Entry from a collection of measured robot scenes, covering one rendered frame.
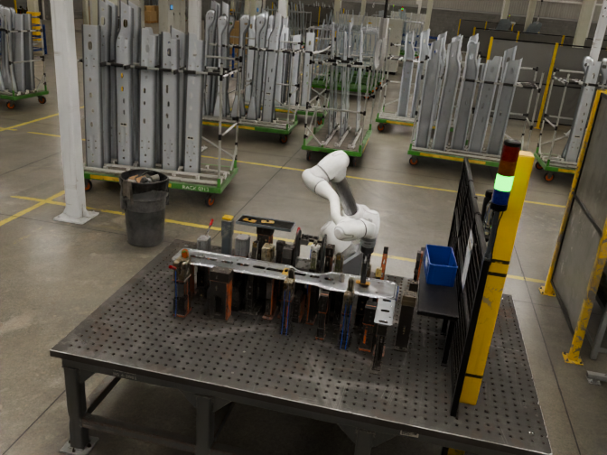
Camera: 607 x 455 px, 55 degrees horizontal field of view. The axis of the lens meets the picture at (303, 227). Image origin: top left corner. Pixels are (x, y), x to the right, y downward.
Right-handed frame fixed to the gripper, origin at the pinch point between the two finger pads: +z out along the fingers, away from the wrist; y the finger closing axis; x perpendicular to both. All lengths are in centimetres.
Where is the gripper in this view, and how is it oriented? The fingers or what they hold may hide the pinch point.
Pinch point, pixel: (363, 276)
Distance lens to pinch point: 342.4
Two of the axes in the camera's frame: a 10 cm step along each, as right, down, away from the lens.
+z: -0.7, 9.3, 3.7
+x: 9.7, 1.5, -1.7
